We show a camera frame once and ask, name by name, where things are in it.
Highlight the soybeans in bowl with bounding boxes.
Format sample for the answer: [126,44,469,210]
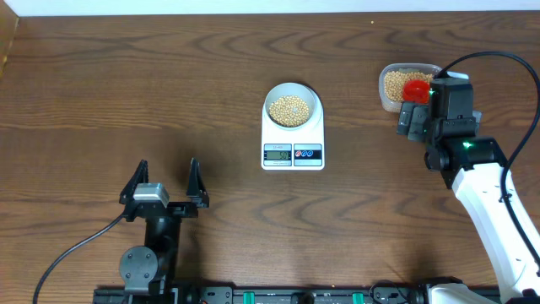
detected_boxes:
[268,95,310,128]

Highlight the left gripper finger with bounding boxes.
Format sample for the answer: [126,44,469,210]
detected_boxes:
[119,160,149,204]
[186,158,209,203]

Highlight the black mounting rail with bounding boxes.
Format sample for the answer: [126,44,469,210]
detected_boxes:
[92,285,503,304]

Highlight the clear plastic container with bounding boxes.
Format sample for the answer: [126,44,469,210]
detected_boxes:
[379,63,441,113]

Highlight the red measuring scoop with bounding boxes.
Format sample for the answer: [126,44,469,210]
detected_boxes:
[402,79,430,104]

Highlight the grey bowl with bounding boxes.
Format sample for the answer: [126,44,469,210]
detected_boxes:
[263,83,316,130]

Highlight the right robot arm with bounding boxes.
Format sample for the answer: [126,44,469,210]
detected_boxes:
[397,78,539,303]

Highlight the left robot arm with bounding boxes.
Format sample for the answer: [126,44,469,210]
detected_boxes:
[119,158,209,303]

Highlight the white digital kitchen scale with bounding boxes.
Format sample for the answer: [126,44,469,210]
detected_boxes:
[261,88,325,171]

